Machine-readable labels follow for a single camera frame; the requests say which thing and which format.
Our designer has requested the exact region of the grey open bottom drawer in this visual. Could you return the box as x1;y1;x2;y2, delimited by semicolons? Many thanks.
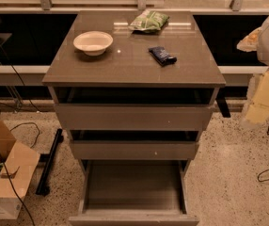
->
69;160;198;226

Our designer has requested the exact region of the grey drawer cabinet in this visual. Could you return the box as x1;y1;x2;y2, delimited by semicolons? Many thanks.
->
41;10;227;226

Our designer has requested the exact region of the grey middle drawer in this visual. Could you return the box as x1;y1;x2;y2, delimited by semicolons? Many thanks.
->
70;130;201;160

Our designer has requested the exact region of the black table leg right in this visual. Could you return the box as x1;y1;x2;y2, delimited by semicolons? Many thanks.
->
216;96;230;118

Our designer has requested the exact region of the open cardboard box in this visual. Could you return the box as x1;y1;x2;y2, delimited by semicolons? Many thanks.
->
0;121;40;219

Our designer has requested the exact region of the grey top drawer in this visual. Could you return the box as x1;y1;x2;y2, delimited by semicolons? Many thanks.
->
51;88;213;131

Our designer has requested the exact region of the black cable on left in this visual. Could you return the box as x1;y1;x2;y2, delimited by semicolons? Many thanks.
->
0;31;42;226

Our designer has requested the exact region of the black metal floor stand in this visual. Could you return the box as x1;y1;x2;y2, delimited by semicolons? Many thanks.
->
36;128;64;196

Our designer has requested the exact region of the green chip bag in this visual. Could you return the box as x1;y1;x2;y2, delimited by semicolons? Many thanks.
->
128;10;169;33

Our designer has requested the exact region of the yellow taped gripper finger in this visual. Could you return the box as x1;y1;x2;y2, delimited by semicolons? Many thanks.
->
240;69;269;129

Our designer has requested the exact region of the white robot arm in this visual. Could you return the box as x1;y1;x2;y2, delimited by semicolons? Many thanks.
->
237;16;269;129

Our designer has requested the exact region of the white paper bowl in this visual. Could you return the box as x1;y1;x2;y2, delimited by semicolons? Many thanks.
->
73;31;113;56

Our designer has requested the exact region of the dark blue rxbar wrapper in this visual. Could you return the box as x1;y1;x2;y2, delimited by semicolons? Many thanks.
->
149;46;177;67

